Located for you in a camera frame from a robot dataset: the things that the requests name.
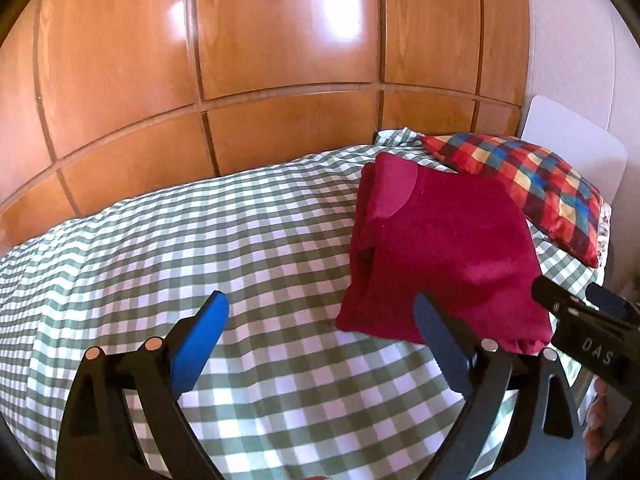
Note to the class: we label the white headboard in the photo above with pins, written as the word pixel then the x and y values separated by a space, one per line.
pixel 575 145

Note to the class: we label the wooden panelled wardrobe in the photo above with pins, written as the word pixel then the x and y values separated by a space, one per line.
pixel 250 60

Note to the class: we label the person's right hand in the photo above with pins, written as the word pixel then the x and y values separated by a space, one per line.
pixel 600 420

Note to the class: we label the floral cloth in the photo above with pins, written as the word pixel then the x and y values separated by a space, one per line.
pixel 604 225

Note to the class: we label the maroon velvet pants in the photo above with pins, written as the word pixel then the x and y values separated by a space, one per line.
pixel 450 240

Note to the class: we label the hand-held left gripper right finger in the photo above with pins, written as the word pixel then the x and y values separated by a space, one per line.
pixel 440 342

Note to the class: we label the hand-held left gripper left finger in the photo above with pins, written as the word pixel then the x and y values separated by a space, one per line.
pixel 200 342

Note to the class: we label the multicolour plaid pillow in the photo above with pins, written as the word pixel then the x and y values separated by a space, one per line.
pixel 525 180

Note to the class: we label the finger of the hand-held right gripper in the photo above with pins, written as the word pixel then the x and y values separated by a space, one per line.
pixel 552 296
pixel 612 305

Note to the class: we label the green checked bedspread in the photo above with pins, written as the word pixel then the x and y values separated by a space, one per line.
pixel 200 240

